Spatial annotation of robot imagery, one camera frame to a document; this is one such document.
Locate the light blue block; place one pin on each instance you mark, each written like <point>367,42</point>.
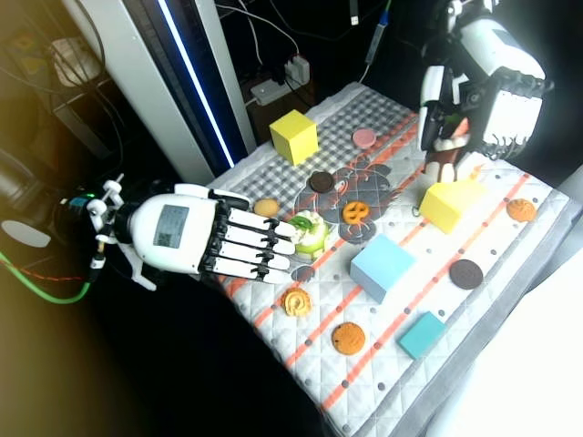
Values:
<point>380,268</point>

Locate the plain tan round cookie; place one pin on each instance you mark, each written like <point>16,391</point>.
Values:
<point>266,207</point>

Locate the white power strip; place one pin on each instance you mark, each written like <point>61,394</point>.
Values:
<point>266,91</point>

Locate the brown box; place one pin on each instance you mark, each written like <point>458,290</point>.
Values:
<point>259,120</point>

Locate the orange pretzel cookie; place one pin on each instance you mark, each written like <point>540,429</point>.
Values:
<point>350,217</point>

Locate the yellow foam cube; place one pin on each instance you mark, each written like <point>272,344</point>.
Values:
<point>448,207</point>
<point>296,136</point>

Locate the black plug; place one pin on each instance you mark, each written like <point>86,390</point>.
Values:
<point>278,76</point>

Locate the green cupcake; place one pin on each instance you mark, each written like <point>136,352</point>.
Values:
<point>314,239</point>

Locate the pale plastic container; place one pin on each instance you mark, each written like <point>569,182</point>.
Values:
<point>75,61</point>

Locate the dark chocolate sandwich cookie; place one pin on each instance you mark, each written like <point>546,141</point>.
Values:
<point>322,181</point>
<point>466,274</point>

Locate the chocolate cupcake with cream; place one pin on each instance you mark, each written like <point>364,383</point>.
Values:
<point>444,159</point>

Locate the grey quilt with bear print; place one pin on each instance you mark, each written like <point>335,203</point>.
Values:
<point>410,364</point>

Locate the teal foam block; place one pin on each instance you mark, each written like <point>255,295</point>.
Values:
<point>421,337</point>

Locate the small golden flower cookie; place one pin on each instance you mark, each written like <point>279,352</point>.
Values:
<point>476,173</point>

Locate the bumpy orange round cookie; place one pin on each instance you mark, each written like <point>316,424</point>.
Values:
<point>521,210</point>

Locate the white charger plug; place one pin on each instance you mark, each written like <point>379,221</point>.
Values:
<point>298,68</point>

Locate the pink round macaron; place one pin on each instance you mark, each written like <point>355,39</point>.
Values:
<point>364,137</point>

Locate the white pillar with blue light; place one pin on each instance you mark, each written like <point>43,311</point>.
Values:
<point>136,91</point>

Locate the yellow swirl cookie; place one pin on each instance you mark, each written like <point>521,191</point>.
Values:
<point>297,301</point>

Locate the round orange chip cookie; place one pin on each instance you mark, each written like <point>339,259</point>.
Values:
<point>348,338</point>

